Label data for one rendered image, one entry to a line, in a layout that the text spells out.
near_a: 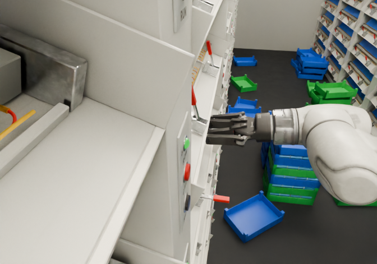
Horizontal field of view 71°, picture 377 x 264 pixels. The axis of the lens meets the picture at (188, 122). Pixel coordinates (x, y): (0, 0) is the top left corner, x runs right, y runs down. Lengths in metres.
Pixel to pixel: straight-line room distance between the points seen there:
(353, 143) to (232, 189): 1.44
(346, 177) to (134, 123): 0.40
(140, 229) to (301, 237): 1.57
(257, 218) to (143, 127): 1.65
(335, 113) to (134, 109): 0.55
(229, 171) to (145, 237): 1.79
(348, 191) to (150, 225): 0.36
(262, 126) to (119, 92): 0.53
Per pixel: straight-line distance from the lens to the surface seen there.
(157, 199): 0.21
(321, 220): 1.91
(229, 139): 0.65
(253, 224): 1.75
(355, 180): 0.50
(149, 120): 0.16
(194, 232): 0.59
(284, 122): 0.66
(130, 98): 0.16
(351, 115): 0.68
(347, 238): 1.89
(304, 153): 1.64
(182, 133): 0.21
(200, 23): 0.23
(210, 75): 0.72
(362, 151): 0.52
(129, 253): 0.28
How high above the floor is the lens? 1.39
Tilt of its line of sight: 34 degrees down
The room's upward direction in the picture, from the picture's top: straight up
